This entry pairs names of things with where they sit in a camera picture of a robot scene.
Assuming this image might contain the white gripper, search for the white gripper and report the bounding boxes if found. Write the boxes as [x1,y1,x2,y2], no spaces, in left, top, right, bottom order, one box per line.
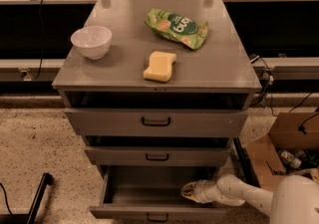
[180,180,220,204]

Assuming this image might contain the grey bottom drawer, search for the grey bottom drawer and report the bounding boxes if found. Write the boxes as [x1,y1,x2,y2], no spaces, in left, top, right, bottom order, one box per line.
[90,166,226,224]

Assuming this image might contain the grey drawer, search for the grey drawer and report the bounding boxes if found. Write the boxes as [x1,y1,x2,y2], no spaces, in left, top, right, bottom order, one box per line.
[65,108,247,137]
[85,146,229,167]
[90,166,226,224]

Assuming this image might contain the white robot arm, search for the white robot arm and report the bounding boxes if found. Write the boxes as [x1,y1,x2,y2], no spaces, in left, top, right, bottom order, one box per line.
[181,174,319,224]

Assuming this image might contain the grey middle drawer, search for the grey middle drawer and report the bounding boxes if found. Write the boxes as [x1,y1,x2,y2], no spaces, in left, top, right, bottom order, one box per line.
[85,146,229,167]

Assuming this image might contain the grey metal drawer cabinet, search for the grey metal drawer cabinet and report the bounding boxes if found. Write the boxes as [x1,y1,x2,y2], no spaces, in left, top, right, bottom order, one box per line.
[51,0,263,190]

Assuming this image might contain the grey top drawer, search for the grey top drawer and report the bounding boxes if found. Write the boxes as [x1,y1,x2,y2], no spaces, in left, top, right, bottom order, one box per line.
[65,108,247,137]

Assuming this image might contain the black bar beside cabinet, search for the black bar beside cabinet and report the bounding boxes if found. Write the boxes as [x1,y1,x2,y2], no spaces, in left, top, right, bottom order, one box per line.
[233,137,259,187]

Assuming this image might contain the can inside cardboard box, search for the can inside cardboard box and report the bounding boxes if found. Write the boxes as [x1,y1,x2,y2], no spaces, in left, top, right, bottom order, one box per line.
[278,149,301,169]

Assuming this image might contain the cardboard box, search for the cardboard box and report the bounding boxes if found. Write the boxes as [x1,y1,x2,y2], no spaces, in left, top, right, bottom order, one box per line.
[245,112,319,192]

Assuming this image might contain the yellow sponge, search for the yellow sponge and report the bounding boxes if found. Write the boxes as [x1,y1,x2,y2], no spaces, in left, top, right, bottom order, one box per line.
[143,51,176,83]

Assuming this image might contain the green chip bag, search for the green chip bag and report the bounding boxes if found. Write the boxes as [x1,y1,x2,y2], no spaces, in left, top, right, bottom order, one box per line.
[146,8,208,50]

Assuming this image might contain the black metal stand leg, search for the black metal stand leg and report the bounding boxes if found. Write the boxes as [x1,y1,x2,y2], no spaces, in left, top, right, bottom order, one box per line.
[0,173,53,224]

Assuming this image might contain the white bowl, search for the white bowl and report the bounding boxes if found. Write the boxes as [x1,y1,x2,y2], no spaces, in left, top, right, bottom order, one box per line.
[71,26,113,60]

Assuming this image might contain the black cables on right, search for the black cables on right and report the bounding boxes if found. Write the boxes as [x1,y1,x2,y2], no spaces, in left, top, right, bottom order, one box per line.
[248,53,275,108]

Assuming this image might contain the black cable on left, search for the black cable on left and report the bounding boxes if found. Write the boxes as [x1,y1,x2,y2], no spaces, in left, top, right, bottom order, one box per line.
[32,0,56,82]

